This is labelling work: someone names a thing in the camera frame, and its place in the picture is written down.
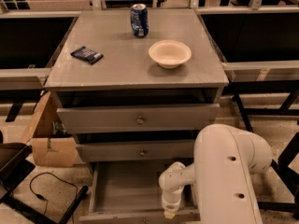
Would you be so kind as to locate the left grey desk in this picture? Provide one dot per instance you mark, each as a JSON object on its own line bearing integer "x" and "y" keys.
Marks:
{"x": 30, "y": 43}

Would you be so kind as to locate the white paper bowl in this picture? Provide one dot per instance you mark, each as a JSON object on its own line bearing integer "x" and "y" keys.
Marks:
{"x": 170, "y": 54}

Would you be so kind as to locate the black chair left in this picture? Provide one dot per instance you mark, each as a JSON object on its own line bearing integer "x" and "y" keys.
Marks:
{"x": 14, "y": 168}

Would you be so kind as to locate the grey top drawer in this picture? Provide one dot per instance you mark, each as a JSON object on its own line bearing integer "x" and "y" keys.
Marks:
{"x": 137, "y": 118}

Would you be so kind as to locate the grey middle drawer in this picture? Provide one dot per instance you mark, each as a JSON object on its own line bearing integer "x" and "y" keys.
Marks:
{"x": 136, "y": 151}

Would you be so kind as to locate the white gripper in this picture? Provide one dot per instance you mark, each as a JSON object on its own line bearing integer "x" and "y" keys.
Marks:
{"x": 170, "y": 206}

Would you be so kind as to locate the grey drawer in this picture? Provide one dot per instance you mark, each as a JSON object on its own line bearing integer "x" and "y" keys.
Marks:
{"x": 136, "y": 151}
{"x": 137, "y": 118}
{"x": 127, "y": 192}

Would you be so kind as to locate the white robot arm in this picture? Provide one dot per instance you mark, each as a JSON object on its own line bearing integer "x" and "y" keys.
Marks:
{"x": 224, "y": 158}

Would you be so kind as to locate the grey bottom drawer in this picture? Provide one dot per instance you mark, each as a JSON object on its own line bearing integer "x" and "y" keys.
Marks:
{"x": 127, "y": 192}

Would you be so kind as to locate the right grey desk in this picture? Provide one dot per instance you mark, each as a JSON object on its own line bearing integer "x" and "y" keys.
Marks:
{"x": 260, "y": 51}

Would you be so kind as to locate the cardboard box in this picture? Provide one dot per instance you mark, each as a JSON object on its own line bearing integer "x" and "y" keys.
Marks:
{"x": 48, "y": 149}

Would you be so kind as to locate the blue soda can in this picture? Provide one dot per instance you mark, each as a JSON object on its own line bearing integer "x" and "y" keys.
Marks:
{"x": 139, "y": 20}

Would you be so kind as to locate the grey desk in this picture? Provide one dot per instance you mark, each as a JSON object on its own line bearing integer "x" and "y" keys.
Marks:
{"x": 260, "y": 51}
{"x": 30, "y": 43}

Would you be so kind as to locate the grey drawer cabinet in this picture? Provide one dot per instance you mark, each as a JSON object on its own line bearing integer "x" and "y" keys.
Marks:
{"x": 127, "y": 75}

